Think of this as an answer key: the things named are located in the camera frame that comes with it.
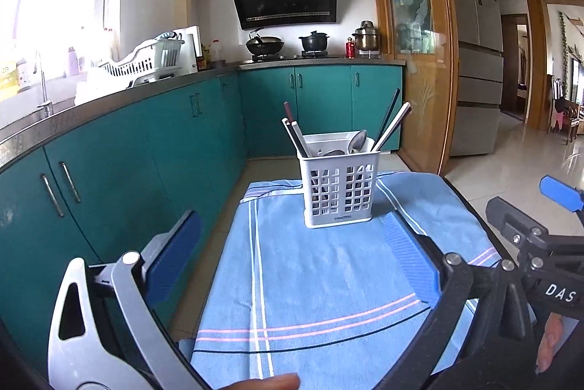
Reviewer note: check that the steel faucet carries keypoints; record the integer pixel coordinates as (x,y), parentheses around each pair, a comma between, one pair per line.
(44,89)

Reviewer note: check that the red thermos bottle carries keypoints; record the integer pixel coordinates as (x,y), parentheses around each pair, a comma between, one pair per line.
(350,49)

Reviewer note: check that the white plastic utensil basket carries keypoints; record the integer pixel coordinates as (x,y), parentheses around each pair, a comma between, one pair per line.
(340,189)

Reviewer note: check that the dark sauce bottles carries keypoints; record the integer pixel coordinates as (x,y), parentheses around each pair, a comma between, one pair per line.
(206,58)

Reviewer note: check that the white dish rack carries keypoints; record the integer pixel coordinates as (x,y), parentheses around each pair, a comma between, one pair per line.
(141,61)

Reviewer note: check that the white kitchen appliance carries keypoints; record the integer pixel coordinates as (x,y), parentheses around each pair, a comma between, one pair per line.
(189,50)

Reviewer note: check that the person's right hand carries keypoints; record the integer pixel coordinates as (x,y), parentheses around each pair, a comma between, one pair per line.
(552,340)

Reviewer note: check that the clear oil bottle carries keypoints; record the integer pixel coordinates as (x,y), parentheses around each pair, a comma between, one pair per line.
(217,51)

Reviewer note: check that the black cooking pot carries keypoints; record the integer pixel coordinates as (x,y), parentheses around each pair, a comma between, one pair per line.
(314,42)

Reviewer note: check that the steel spoon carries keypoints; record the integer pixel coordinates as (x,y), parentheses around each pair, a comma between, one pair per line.
(331,153)
(358,141)

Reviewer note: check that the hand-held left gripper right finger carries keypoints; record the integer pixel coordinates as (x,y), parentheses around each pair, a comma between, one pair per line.
(410,257)

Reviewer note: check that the brown chopstick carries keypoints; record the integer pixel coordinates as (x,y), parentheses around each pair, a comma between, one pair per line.
(288,112)

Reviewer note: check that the purple bottle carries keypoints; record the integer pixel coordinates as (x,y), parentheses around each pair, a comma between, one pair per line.
(72,62)

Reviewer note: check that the stainless steel pot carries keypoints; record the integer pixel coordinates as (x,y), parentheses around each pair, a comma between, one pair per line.
(367,38)

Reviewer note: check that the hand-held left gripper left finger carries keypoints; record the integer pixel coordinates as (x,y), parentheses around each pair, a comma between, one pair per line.
(175,257)

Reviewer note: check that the grey kitchen countertop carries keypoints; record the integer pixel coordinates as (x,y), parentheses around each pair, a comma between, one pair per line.
(137,96)

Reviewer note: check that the yellow package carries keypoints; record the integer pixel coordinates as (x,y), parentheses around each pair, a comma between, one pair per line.
(12,76)

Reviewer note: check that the blue striped cloth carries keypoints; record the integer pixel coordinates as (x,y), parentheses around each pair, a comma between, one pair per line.
(319,280)

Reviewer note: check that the wooden chair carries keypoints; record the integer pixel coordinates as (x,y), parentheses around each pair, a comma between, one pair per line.
(574,121)

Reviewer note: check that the black wok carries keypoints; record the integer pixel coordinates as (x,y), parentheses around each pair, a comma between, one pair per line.
(264,45)

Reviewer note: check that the gas stove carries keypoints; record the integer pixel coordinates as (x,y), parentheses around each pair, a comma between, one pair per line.
(292,56)

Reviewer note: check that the person's left hand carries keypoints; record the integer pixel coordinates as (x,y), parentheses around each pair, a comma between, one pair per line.
(264,383)

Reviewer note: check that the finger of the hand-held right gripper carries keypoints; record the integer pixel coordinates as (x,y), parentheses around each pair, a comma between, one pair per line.
(561,191)
(511,219)

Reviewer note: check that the wooden sliding glass door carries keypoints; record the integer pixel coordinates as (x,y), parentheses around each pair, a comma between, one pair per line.
(419,52)

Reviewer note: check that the white chopstick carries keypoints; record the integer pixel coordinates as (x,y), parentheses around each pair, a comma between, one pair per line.
(292,133)
(396,125)

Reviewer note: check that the grey refrigerator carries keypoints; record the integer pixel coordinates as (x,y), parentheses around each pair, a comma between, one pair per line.
(477,52)

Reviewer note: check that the pink garment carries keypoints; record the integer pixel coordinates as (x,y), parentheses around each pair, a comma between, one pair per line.
(556,114)

